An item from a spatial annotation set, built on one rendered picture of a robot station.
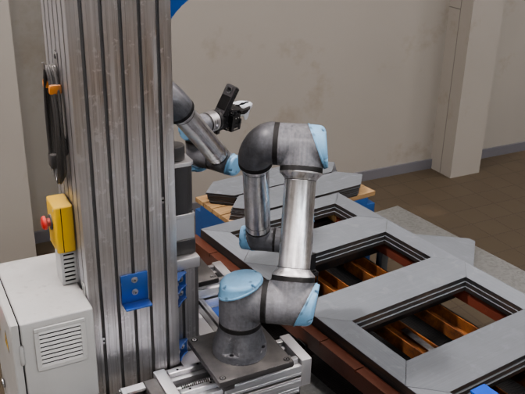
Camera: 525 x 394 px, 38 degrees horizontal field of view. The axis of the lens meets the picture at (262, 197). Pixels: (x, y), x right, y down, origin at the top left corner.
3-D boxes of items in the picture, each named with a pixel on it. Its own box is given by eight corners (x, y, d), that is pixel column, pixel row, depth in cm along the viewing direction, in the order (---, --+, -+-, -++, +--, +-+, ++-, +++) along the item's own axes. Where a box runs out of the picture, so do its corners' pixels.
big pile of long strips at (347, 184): (325, 166, 406) (326, 155, 403) (375, 191, 376) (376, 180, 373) (195, 196, 365) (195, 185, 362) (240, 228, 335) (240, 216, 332)
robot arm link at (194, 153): (205, 177, 260) (205, 147, 256) (180, 169, 266) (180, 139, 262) (219, 170, 266) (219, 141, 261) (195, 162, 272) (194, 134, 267)
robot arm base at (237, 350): (226, 371, 201) (226, 340, 197) (203, 342, 213) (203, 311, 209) (276, 356, 207) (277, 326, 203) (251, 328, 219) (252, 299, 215)
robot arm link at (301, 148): (262, 320, 208) (277, 124, 211) (317, 325, 207) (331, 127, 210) (258, 326, 196) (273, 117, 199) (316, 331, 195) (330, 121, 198)
